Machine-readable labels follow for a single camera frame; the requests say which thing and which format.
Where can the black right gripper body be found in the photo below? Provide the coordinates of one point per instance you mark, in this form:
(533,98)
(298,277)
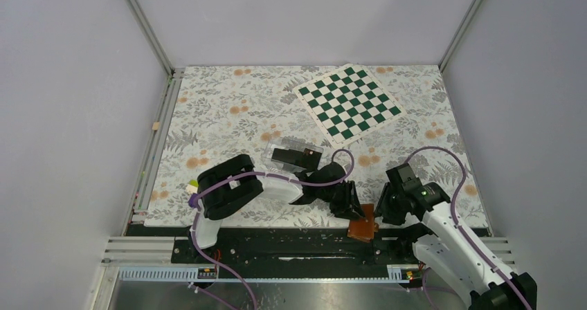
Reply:
(390,205)

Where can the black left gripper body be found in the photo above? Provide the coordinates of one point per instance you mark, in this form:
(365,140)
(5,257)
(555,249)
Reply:
(336,196)

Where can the brown leather card holder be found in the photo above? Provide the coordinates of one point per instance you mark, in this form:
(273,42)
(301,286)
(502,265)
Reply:
(364,229)

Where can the clear acrylic card box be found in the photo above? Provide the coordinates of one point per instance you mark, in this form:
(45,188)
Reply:
(292,155)

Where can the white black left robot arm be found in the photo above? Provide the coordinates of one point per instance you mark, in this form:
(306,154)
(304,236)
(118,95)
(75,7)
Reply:
(226,188)

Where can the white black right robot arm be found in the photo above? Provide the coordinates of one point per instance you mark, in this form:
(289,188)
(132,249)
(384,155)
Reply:
(451,248)

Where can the green white checkered mat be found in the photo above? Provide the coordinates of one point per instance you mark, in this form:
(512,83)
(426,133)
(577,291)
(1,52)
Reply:
(348,103)

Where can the small yellow green object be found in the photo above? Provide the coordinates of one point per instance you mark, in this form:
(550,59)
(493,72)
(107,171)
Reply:
(192,186)

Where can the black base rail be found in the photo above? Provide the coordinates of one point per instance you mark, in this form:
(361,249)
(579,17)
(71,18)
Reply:
(305,253)

